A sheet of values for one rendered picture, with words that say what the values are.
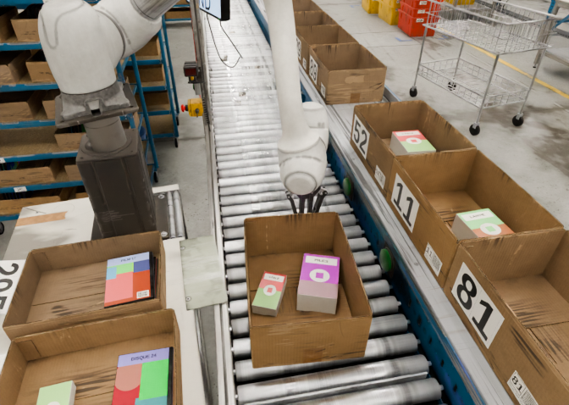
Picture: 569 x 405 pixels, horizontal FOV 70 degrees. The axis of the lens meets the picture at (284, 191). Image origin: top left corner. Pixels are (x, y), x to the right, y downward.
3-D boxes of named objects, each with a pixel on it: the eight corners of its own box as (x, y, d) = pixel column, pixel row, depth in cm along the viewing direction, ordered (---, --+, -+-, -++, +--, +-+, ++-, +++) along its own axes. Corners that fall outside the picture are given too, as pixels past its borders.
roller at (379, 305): (227, 334, 116) (224, 317, 116) (397, 307, 124) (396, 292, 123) (227, 341, 111) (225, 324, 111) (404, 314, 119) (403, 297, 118)
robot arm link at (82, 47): (45, 92, 112) (8, 8, 98) (86, 69, 125) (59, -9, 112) (95, 97, 108) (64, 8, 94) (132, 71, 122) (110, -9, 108)
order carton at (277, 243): (245, 257, 133) (242, 217, 123) (333, 250, 136) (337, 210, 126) (251, 369, 101) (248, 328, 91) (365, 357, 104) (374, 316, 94)
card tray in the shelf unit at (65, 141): (58, 150, 229) (52, 134, 223) (73, 125, 253) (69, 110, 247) (132, 145, 234) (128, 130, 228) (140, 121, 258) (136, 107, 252)
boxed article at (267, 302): (251, 313, 114) (251, 304, 112) (264, 279, 125) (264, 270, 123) (276, 318, 113) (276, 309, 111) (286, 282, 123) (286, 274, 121)
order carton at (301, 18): (283, 36, 293) (283, 12, 283) (322, 35, 298) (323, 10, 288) (293, 53, 262) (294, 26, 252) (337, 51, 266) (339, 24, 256)
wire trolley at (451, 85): (522, 127, 371) (570, 6, 310) (474, 137, 354) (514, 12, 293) (445, 85, 451) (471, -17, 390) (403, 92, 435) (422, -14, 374)
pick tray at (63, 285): (41, 272, 127) (29, 249, 121) (166, 252, 135) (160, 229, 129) (15, 352, 105) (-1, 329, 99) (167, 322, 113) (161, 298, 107)
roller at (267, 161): (214, 171, 184) (213, 161, 182) (325, 160, 191) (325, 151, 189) (214, 175, 179) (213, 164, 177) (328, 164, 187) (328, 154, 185)
